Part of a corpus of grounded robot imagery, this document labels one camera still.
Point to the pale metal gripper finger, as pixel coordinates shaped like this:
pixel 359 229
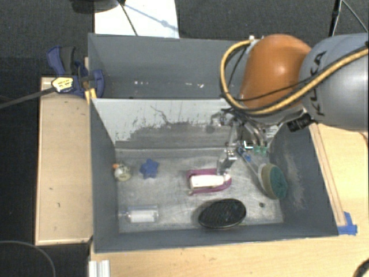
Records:
pixel 222 164
pixel 231 158

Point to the purple and white stapler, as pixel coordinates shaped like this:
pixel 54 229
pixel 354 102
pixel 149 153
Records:
pixel 206 181

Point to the black oval mesh dish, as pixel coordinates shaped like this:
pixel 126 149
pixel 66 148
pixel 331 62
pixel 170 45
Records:
pixel 222 213

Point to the blue star-shaped toy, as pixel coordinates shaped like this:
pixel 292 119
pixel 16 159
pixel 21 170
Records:
pixel 149 169

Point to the grey metal bin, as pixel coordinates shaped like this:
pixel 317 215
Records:
pixel 173 76

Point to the clear plastic bottle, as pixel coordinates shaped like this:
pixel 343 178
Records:
pixel 141 214

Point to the white round toy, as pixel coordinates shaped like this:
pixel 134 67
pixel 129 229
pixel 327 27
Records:
pixel 122 172

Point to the black cylinder on white bracket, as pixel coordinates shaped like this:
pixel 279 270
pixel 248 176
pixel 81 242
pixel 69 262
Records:
pixel 299 123

